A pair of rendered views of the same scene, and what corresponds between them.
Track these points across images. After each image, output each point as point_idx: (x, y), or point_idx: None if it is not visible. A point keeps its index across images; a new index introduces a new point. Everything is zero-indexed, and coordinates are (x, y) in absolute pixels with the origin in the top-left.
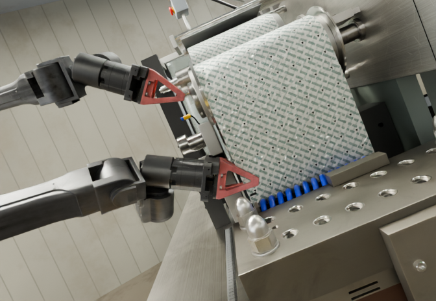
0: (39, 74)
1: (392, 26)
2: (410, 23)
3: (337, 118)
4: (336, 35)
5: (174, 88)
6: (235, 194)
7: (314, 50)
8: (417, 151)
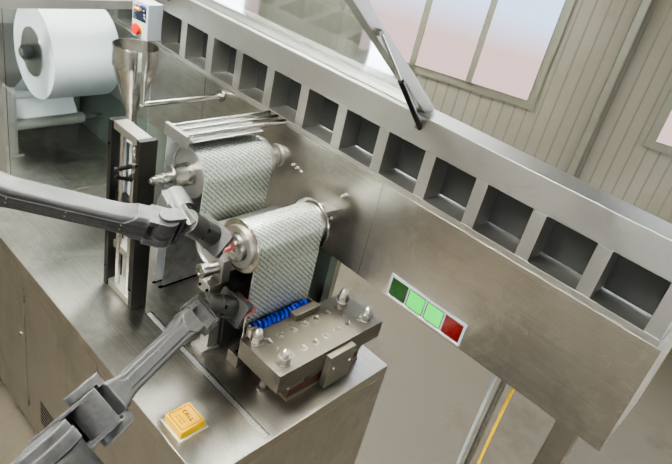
0: (168, 230)
1: (349, 239)
2: (358, 248)
3: (303, 277)
4: (326, 234)
5: (233, 243)
6: None
7: (313, 240)
8: (329, 304)
